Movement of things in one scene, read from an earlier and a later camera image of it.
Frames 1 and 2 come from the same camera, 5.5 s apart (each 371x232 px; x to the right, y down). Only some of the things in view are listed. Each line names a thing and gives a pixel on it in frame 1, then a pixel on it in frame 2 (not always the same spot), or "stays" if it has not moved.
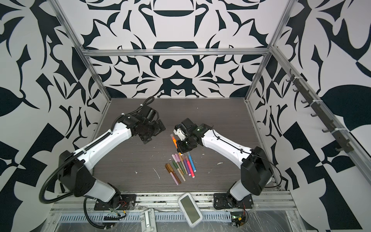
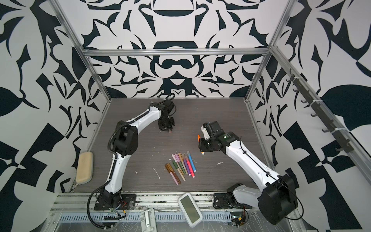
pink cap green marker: x=178 y=158 stays
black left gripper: x=158 y=129 to x=162 y=127
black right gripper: x=181 y=149 to x=202 y=147
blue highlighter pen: x=192 y=162 stays
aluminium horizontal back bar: x=175 y=51 stays
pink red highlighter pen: x=190 y=168 stays
